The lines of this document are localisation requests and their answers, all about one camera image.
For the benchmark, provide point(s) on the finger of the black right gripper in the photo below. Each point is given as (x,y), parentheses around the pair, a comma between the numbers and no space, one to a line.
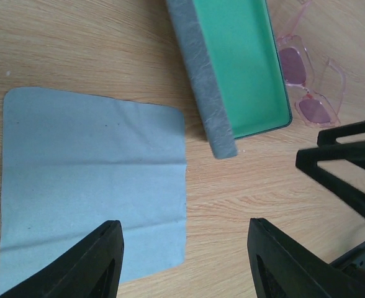
(329,136)

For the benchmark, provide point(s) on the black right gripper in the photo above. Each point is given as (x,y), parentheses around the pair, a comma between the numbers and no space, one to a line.
(359,260)

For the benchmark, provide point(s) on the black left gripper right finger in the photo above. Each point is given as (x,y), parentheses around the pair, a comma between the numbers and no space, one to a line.
(282,267)

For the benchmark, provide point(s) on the grey green glasses case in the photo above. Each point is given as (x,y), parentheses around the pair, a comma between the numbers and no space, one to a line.
(231,58)

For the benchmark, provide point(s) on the pink transparent sunglasses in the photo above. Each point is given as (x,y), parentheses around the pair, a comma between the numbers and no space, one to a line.
(314,108)

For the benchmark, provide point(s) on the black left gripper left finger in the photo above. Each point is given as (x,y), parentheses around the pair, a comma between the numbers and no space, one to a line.
(91,268)

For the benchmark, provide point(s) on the light blue cleaning cloth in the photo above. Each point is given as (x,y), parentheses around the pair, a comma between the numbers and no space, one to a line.
(73,161)

